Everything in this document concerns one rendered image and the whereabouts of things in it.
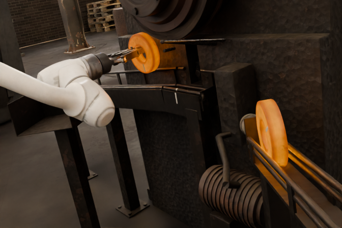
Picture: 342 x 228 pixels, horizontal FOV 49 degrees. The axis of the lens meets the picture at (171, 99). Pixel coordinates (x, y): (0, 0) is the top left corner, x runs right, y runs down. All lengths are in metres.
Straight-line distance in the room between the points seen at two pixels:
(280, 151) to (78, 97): 0.59
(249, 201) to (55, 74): 0.69
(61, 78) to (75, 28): 7.05
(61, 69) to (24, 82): 0.20
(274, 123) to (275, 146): 0.05
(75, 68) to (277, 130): 0.70
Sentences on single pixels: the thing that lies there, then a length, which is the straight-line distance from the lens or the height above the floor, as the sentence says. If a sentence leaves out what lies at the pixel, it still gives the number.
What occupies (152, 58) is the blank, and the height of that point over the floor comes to 0.81.
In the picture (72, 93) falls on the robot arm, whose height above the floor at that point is 0.81.
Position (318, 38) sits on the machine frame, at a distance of 1.02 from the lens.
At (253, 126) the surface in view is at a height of 0.70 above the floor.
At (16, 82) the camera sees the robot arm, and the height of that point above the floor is 0.88.
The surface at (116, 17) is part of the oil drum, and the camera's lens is 4.20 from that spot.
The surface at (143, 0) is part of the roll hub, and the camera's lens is 1.19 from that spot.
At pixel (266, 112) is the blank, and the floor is 0.77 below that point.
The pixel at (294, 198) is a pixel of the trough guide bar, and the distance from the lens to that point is 0.69.
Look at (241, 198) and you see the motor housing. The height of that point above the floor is 0.51.
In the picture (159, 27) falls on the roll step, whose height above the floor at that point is 0.93.
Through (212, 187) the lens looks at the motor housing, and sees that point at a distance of 1.08.
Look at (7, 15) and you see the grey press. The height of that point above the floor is 1.02.
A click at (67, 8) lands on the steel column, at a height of 0.91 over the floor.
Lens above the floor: 1.06
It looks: 17 degrees down
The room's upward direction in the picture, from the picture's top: 10 degrees counter-clockwise
